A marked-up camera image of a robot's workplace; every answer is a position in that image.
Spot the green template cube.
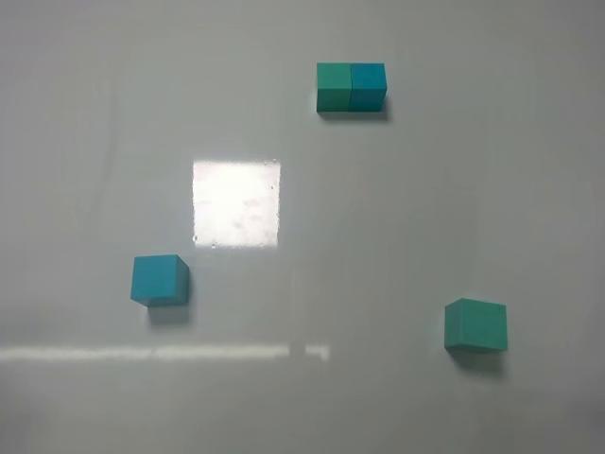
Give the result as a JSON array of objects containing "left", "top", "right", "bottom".
[{"left": 317, "top": 62, "right": 352, "bottom": 113}]

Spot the blue template cube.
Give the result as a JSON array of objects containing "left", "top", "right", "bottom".
[{"left": 349, "top": 62, "right": 388, "bottom": 113}]

